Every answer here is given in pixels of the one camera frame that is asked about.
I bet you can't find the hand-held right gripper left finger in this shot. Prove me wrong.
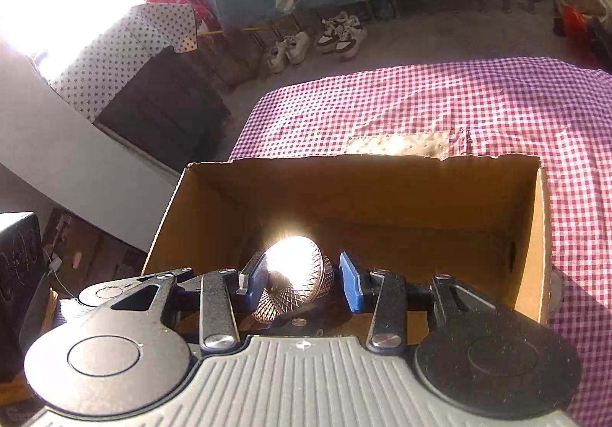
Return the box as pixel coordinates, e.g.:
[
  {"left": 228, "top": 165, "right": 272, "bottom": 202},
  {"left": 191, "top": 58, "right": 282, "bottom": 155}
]
[{"left": 110, "top": 251, "right": 269, "bottom": 352}]

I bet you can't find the white cable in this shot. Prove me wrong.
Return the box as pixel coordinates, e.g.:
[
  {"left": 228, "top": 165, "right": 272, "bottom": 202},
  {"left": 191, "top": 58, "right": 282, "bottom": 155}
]
[{"left": 47, "top": 255, "right": 77, "bottom": 298}]

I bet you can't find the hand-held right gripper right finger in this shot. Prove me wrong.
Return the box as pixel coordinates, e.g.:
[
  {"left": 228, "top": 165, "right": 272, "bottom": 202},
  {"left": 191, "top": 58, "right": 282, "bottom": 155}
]
[{"left": 339, "top": 251, "right": 516, "bottom": 353}]

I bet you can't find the white sneakers pair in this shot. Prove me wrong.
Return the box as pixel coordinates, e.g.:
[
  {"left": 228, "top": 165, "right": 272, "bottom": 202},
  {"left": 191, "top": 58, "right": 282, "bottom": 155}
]
[{"left": 335, "top": 16, "right": 368, "bottom": 60}]

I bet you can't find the yellow stick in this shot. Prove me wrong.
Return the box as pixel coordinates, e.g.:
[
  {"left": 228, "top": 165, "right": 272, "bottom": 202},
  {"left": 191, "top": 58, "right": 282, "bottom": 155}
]
[{"left": 198, "top": 24, "right": 280, "bottom": 38}]

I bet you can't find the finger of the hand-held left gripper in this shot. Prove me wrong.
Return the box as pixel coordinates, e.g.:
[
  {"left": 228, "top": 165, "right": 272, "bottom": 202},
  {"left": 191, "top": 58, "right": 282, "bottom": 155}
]
[{"left": 79, "top": 267, "right": 194, "bottom": 309}]

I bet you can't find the brown cardboard box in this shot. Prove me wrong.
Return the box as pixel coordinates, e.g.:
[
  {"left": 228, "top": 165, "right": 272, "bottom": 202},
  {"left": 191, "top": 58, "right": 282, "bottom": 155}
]
[{"left": 142, "top": 153, "right": 553, "bottom": 346}]

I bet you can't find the white dotted cloth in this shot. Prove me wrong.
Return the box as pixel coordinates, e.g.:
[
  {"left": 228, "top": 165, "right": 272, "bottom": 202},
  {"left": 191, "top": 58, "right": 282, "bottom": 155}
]
[{"left": 48, "top": 3, "right": 199, "bottom": 122}]

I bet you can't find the brown and white sneaker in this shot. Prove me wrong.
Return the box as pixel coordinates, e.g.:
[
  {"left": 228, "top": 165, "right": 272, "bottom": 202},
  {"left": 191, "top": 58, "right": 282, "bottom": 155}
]
[{"left": 318, "top": 12, "right": 350, "bottom": 55}]

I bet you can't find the purple checked cloth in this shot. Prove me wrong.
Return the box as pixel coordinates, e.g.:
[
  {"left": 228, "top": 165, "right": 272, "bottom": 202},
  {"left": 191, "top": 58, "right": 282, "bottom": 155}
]
[{"left": 229, "top": 56, "right": 612, "bottom": 427}]

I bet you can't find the red plastic bag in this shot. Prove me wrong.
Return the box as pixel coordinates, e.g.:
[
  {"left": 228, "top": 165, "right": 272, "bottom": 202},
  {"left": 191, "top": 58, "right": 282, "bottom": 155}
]
[{"left": 559, "top": 6, "right": 594, "bottom": 42}]

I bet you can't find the dark cabinet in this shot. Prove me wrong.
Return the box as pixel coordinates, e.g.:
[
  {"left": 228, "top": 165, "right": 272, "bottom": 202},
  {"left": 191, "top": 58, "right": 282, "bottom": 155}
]
[{"left": 93, "top": 47, "right": 230, "bottom": 165}]

